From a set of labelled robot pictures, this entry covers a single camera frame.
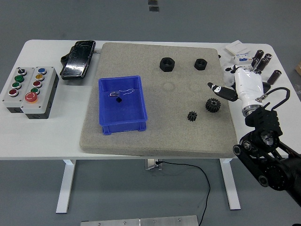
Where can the blue plastic box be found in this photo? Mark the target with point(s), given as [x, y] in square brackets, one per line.
[127, 113]

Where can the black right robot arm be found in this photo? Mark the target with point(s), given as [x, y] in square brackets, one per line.
[263, 117]

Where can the silver power socket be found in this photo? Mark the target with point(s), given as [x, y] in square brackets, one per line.
[150, 164]

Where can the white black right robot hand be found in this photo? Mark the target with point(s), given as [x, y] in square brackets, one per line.
[249, 87]

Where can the large black gear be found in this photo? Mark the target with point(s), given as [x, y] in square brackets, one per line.
[213, 105]

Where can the grey emergency-stop button box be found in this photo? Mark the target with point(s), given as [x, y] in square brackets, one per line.
[44, 94]

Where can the black handheld device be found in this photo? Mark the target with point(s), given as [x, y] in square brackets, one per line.
[76, 61]

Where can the small black gear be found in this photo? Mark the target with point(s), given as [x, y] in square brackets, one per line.
[192, 116]

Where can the grey four-button control box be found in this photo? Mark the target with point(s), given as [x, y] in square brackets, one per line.
[11, 99]

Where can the white table leg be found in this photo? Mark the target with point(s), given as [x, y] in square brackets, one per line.
[231, 186]
[65, 186]

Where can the grey-brown foam mat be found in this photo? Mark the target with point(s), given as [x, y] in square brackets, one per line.
[164, 131]

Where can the brown cylindrical capacitor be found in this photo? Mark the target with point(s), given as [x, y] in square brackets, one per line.
[263, 64]
[267, 57]
[258, 71]
[255, 62]
[259, 54]
[274, 77]

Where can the tiny black cube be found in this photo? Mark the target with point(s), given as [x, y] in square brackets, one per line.
[119, 100]

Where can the small black hex nut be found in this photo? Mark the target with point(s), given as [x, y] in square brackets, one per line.
[200, 64]

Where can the white wall switch plate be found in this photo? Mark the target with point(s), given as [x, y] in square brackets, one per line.
[237, 47]

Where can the brown cardboard box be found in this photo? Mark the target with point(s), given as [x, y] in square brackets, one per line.
[298, 67]

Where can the large black hex nut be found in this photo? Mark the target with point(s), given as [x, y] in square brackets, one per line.
[167, 64]

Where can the crumpled clear plastic bag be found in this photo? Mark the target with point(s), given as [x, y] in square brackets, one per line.
[228, 76]

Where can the silver metal plate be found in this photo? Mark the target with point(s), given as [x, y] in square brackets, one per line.
[141, 221]

